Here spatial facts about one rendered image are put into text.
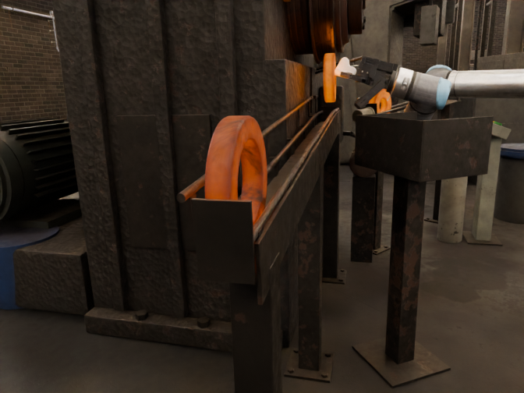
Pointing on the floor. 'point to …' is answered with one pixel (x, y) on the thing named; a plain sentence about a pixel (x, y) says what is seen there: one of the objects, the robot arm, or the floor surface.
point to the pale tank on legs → (476, 33)
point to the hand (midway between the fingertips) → (330, 72)
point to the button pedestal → (487, 194)
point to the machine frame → (170, 148)
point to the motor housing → (362, 212)
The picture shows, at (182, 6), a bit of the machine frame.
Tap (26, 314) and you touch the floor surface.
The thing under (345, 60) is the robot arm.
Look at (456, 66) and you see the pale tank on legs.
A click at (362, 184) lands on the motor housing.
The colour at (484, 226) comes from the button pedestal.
